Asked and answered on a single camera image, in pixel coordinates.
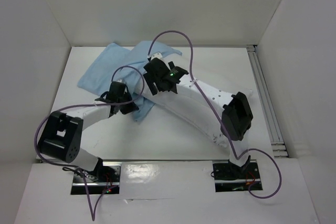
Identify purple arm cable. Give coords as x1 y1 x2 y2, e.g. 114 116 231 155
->
34 66 145 221
147 30 283 198

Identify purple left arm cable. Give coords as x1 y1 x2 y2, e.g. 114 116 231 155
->
34 66 145 221

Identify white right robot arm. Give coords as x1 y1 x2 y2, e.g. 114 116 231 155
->
143 58 253 178

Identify light blue pillowcase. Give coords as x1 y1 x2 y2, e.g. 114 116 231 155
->
77 40 183 122

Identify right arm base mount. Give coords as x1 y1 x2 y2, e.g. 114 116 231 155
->
211 161 263 193

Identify white pillow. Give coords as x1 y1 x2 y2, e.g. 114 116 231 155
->
125 50 254 148

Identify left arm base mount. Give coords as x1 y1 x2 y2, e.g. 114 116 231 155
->
62 162 121 195

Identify aluminium rail frame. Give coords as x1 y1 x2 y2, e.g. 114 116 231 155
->
247 45 289 158

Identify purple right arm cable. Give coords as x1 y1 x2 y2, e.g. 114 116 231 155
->
147 30 283 198

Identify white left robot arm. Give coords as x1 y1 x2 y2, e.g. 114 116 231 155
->
36 81 139 182

